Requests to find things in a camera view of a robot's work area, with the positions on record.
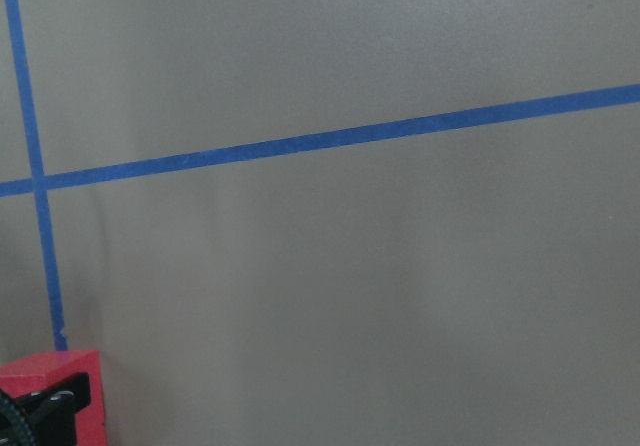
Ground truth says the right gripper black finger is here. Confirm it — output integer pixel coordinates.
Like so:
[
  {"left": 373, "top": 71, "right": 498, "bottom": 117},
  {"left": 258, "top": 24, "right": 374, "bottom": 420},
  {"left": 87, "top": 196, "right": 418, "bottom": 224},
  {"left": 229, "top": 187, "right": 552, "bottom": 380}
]
[{"left": 1, "top": 372, "right": 91, "bottom": 446}]

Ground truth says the red block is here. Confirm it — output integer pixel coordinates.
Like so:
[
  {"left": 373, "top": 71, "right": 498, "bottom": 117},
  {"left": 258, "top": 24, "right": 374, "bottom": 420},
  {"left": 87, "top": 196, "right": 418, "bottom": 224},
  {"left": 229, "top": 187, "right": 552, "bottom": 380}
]
[{"left": 1, "top": 350, "right": 108, "bottom": 446}]

